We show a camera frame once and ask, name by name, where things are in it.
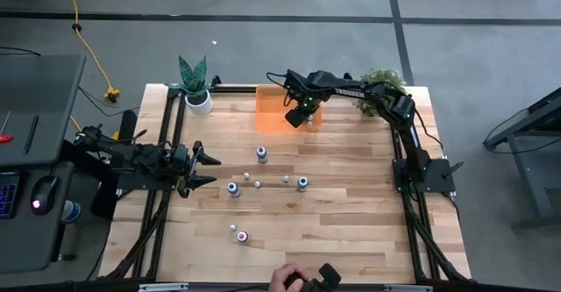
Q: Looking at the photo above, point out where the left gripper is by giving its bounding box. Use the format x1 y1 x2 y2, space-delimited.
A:
173 140 223 199

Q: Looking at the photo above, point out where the orange translucent plastic bin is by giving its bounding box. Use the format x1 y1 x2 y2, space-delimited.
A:
255 84 323 134

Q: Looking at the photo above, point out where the snake plant white pot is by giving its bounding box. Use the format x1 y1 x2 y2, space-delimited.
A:
168 53 216 117

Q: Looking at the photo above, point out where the bushy green plant black pot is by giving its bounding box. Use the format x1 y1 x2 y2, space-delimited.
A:
352 67 408 118

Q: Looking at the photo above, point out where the white and blue cup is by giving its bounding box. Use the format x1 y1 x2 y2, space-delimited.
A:
60 198 82 224

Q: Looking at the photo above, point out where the person's hand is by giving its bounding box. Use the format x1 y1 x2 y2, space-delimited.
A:
268 261 310 292

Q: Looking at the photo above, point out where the black computer mouse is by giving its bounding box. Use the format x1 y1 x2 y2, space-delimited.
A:
29 175 60 217

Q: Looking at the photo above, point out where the black pen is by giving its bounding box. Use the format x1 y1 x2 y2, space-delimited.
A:
24 114 40 155

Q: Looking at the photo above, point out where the dark grey desk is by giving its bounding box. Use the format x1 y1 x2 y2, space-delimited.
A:
0 53 88 275

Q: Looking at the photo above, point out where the keyboard with blue lit keys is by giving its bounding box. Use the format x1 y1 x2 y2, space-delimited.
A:
0 171 22 221

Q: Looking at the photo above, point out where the grey metal table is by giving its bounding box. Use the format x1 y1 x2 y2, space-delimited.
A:
483 88 561 231

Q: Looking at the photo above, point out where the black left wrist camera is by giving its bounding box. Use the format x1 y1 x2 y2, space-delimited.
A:
168 144 190 170

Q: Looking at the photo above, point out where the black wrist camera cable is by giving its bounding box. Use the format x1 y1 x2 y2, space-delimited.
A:
266 71 291 109

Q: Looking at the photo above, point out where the yellow extension cable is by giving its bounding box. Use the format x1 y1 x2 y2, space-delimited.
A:
56 0 122 133

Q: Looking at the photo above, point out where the silver aluminium bracket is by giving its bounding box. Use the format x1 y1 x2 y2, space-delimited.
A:
383 284 433 292
138 282 189 292

